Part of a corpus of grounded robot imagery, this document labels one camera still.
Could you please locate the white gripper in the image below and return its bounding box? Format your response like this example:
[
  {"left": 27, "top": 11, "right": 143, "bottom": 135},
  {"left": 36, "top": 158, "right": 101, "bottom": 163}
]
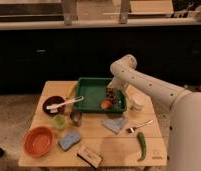
[{"left": 109, "top": 77, "right": 128, "bottom": 92}]

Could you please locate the dark grape bunch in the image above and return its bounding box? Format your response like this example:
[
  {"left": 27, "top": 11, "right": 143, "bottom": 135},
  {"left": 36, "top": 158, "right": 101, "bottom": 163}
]
[{"left": 106, "top": 88, "right": 116, "bottom": 100}]

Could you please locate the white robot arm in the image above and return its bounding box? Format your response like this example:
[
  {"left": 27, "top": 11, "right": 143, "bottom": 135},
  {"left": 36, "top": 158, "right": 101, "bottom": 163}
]
[{"left": 110, "top": 54, "right": 201, "bottom": 171}]

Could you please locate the white plastic jar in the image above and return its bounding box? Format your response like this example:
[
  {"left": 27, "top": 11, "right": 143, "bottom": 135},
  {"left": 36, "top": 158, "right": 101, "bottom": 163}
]
[{"left": 130, "top": 93, "right": 146, "bottom": 111}]

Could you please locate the green plastic tray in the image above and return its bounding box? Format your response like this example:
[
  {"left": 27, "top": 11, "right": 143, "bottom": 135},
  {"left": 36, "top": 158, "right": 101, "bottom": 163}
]
[{"left": 74, "top": 77, "right": 127, "bottom": 113}]

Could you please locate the grey blue cloth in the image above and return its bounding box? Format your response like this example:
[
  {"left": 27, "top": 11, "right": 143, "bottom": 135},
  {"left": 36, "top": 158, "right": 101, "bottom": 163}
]
[{"left": 101, "top": 116, "right": 127, "bottom": 134}]

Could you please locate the silver fork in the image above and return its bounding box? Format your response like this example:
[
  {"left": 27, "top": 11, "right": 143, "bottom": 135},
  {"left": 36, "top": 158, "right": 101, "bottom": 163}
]
[{"left": 126, "top": 120, "right": 153, "bottom": 133}]

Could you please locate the metal cup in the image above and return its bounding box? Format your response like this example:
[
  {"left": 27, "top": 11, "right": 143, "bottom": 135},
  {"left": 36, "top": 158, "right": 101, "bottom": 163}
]
[{"left": 70, "top": 110, "right": 82, "bottom": 126}]

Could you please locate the green chili pepper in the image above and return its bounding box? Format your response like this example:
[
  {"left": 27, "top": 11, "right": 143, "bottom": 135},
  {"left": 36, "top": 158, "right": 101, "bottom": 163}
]
[{"left": 137, "top": 132, "right": 147, "bottom": 161}]

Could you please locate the dark brown plate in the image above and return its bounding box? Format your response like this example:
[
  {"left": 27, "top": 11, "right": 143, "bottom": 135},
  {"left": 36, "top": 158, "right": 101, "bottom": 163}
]
[{"left": 42, "top": 96, "right": 65, "bottom": 116}]

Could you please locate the white brush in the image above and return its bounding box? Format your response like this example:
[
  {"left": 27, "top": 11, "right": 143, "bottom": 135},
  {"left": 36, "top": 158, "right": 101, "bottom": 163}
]
[{"left": 46, "top": 96, "right": 84, "bottom": 110}]

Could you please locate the small green cup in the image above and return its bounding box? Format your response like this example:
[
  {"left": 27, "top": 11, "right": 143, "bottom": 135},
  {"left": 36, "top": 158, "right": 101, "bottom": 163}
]
[{"left": 51, "top": 114, "right": 66, "bottom": 130}]

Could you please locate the blue sponge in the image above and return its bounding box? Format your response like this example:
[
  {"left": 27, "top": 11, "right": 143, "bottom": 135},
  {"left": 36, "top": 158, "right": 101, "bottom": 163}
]
[{"left": 58, "top": 131, "right": 82, "bottom": 151}]

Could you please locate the brown wooden block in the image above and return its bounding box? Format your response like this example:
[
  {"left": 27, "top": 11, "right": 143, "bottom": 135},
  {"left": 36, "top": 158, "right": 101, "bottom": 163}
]
[{"left": 77, "top": 146, "right": 102, "bottom": 168}]

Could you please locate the orange bowl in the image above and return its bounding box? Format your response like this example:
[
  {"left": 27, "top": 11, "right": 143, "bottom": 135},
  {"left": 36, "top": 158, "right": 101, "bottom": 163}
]
[{"left": 23, "top": 126, "right": 54, "bottom": 158}]

